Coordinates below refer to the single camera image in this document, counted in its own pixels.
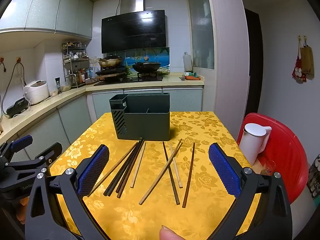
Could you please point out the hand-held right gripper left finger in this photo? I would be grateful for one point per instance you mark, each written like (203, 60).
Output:
(93, 172)

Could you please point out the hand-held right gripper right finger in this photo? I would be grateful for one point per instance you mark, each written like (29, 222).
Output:
(225, 172)

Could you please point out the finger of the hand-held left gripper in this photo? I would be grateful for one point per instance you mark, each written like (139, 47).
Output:
(50, 152)
(21, 140)

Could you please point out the dark brown chopstick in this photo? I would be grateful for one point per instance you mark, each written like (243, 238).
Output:
(126, 179)
(188, 180)
(172, 180)

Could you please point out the light wooden chopstick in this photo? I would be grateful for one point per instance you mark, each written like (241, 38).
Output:
(138, 165)

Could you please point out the pale wooden chopstick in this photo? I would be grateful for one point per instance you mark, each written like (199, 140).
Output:
(178, 175)

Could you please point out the dark green utensil holder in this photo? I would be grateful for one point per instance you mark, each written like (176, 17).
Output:
(147, 127)

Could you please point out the person's left hand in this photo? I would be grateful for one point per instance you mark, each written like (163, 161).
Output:
(22, 206)

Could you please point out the person's right hand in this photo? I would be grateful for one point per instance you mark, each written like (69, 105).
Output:
(167, 233)

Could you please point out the black sandwich maker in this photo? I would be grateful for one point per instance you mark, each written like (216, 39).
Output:
(17, 107)

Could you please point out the white kettle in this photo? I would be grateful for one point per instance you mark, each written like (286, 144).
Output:
(252, 142)

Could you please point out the clear drinking glass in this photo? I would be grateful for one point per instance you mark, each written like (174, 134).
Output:
(268, 167)

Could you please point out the white rice cooker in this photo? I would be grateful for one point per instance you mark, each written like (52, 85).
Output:
(37, 92)

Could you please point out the beige kitchen countertop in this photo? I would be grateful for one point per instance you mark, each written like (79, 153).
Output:
(62, 96)

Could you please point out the red plastic stool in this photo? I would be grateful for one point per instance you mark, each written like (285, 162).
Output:
(287, 160)

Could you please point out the black pepper grinder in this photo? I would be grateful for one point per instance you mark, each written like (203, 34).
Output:
(58, 86)

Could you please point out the yellow floral tablecloth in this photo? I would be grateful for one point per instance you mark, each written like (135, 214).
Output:
(155, 217)

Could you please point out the clear plastic jug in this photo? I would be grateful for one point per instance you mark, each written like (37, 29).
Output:
(93, 70)

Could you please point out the wooden board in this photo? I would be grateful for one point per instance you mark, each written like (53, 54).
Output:
(110, 77)

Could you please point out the metal spice rack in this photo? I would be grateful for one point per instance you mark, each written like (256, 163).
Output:
(75, 57)

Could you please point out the orange dish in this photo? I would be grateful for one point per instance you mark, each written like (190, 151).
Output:
(193, 77)

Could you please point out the black gas stove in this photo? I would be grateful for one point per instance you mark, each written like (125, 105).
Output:
(140, 79)

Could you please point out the golden frying pan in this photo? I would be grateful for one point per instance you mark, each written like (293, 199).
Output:
(112, 62)

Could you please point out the black wok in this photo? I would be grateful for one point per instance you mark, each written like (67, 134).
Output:
(146, 67)

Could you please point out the red printed hanging bag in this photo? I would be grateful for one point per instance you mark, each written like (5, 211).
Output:
(298, 72)

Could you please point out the blue seascape tile mural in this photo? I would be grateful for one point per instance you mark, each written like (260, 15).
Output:
(155, 55)

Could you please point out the brown hanging bag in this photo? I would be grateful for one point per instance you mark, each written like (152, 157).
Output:
(307, 60)

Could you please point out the frosted glass window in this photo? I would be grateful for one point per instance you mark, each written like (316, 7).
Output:
(200, 30)

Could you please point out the black range hood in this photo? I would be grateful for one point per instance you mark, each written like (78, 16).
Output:
(132, 32)

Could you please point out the steel hood chimney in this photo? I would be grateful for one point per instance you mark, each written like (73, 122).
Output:
(132, 1)

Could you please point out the pale green wall cabinets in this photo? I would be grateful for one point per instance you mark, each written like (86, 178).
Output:
(50, 5)

